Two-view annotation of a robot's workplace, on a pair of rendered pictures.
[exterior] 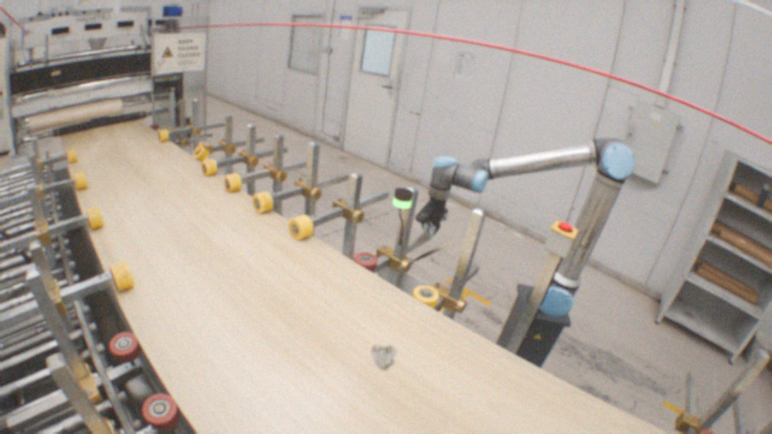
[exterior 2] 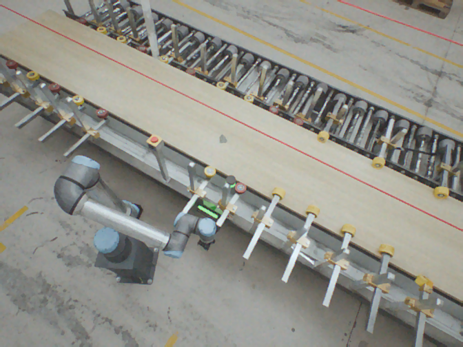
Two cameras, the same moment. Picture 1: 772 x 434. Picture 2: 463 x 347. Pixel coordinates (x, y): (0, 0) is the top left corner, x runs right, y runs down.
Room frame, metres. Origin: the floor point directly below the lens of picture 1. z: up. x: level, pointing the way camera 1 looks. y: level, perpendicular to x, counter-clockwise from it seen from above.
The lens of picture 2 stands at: (1.80, -0.21, 2.51)
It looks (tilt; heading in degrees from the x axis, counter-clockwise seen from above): 60 degrees down; 166
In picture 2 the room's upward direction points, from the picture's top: 9 degrees clockwise
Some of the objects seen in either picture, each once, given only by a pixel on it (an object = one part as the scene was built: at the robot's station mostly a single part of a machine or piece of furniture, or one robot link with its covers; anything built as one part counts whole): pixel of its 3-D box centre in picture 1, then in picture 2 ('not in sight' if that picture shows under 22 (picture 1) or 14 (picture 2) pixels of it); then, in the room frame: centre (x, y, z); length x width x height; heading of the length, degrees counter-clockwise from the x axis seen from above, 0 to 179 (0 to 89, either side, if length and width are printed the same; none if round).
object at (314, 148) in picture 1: (310, 195); (293, 238); (1.42, 0.34, 0.93); 0.04 x 0.04 x 0.48; 55
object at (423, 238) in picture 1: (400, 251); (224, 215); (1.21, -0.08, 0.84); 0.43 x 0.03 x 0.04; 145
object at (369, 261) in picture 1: (364, 270); (240, 190); (1.03, 0.05, 0.85); 0.08 x 0.08 x 0.11
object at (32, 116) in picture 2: not in sight; (40, 110); (0.19, -1.50, 0.80); 0.44 x 0.03 x 0.04; 145
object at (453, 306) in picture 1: (447, 298); (196, 191); (1.00, -0.26, 0.81); 0.14 x 0.06 x 0.05; 55
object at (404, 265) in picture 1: (393, 259); (227, 206); (1.14, -0.05, 0.85); 0.14 x 0.06 x 0.05; 55
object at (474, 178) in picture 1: (470, 178); (186, 224); (1.35, -0.31, 1.14); 0.12 x 0.12 x 0.09; 68
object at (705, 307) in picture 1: (737, 259); not in sight; (1.85, -2.91, 0.78); 0.90 x 0.45 x 1.55; 51
